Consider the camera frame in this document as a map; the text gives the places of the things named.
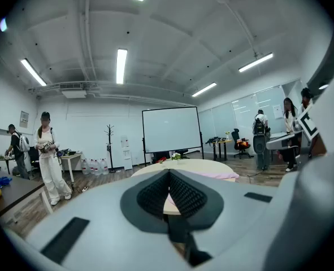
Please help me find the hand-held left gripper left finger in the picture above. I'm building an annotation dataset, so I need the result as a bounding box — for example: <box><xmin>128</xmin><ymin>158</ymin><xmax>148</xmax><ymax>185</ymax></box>
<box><xmin>3</xmin><ymin>168</ymin><xmax>191</xmax><ymax>271</ymax></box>

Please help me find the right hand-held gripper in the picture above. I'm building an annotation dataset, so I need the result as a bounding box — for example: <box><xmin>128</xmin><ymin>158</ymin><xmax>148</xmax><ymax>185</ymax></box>
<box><xmin>266</xmin><ymin>103</ymin><xmax>320</xmax><ymax>151</ymax></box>

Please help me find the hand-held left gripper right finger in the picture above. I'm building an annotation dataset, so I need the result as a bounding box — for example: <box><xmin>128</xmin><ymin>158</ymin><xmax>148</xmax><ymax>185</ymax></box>
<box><xmin>169</xmin><ymin>168</ymin><xmax>279</xmax><ymax>271</ymax></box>

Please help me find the pink cartoon sweatshirt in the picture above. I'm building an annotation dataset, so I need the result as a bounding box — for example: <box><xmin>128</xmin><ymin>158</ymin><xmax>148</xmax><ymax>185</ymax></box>
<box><xmin>166</xmin><ymin>170</ymin><xmax>240</xmax><ymax>208</ymax></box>

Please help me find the person's right forearm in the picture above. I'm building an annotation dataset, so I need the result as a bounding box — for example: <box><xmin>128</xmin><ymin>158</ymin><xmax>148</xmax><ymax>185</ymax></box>
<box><xmin>309</xmin><ymin>134</ymin><xmax>328</xmax><ymax>157</ymax></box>

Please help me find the grey box with round opening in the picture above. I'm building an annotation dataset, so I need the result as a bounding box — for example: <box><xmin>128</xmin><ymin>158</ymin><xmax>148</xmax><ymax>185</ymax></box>
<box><xmin>253</xmin><ymin>134</ymin><xmax>270</xmax><ymax>155</ymax></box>

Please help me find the white water dispenser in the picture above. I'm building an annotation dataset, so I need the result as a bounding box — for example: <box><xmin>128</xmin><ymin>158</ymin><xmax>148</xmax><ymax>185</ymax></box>
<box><xmin>120</xmin><ymin>135</ymin><xmax>134</xmax><ymax>171</ymax></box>

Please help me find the yellow-top desk with black legs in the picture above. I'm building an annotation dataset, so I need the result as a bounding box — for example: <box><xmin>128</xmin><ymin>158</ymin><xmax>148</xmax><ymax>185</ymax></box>
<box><xmin>210</xmin><ymin>138</ymin><xmax>233</xmax><ymax>162</ymax></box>

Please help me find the row of clear water jugs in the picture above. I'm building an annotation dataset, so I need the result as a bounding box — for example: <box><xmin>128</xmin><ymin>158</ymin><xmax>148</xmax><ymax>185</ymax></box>
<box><xmin>81</xmin><ymin>158</ymin><xmax>110</xmax><ymax>176</ymax></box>

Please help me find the black coat rack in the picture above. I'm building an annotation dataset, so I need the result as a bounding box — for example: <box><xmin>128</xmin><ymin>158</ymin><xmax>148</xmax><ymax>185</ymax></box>
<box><xmin>103</xmin><ymin>124</ymin><xmax>117</xmax><ymax>173</ymax></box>

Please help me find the whiteboard on black stand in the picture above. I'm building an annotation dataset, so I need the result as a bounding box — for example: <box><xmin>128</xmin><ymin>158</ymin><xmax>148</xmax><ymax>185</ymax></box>
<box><xmin>141</xmin><ymin>106</ymin><xmax>205</xmax><ymax>167</ymax></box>

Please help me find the white ceiling air conditioner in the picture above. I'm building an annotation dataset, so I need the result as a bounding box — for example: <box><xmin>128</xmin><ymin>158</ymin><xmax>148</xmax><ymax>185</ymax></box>
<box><xmin>59</xmin><ymin>82</ymin><xmax>88</xmax><ymax>99</ymax></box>

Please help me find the dark desk with white legs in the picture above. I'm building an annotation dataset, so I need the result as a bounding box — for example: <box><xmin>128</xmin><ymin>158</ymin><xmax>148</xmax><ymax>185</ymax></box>
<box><xmin>0</xmin><ymin>168</ymin><xmax>54</xmax><ymax>225</ymax></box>

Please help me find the blue cloth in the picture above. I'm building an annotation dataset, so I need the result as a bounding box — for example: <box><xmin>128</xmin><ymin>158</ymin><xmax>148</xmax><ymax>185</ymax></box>
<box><xmin>0</xmin><ymin>176</ymin><xmax>14</xmax><ymax>189</ymax></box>

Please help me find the small round side table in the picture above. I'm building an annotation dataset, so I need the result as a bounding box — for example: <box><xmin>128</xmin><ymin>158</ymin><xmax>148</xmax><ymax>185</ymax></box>
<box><xmin>0</xmin><ymin>154</ymin><xmax>16</xmax><ymax>176</ymax></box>

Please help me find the grey wall poster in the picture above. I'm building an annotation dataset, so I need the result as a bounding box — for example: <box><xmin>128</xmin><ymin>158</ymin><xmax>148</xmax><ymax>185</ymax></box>
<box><xmin>19</xmin><ymin>110</ymin><xmax>29</xmax><ymax>129</ymax></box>

